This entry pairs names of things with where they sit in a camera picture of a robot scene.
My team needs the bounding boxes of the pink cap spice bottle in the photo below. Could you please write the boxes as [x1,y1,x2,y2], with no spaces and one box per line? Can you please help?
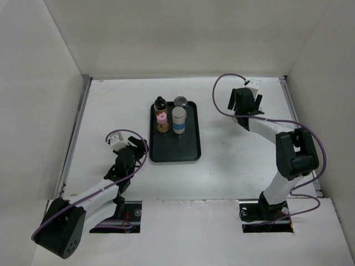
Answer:
[156,112,169,133]

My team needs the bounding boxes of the black knob spice bottle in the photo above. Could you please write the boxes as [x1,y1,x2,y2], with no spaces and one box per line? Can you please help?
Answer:
[154,96,168,115]

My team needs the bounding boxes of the silver lid blue label jar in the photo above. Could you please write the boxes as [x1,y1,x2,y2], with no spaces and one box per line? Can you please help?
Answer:
[172,106,186,134]

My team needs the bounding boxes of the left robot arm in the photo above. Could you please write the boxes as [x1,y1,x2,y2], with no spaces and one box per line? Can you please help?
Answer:
[31,130,149,259]

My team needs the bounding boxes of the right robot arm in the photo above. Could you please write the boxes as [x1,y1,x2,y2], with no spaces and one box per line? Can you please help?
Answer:
[227,88,319,219]

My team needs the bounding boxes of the black rectangular tray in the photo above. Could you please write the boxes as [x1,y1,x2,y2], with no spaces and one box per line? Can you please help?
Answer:
[149,101,201,163]

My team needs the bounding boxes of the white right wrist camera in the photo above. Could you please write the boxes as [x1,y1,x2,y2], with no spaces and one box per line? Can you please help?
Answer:
[245,79,261,91]

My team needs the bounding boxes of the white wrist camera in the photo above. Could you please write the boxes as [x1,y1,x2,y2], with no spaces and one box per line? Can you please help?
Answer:
[245,79,261,91]
[106,132,128,152]

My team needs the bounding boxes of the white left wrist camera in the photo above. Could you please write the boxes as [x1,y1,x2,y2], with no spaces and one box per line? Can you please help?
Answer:
[106,132,128,152]

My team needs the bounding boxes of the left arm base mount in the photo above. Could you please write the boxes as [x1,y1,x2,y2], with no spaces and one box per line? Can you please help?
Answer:
[89,196,143,234]

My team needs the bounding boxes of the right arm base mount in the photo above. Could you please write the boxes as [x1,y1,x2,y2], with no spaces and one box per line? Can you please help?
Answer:
[239,193,293,233]

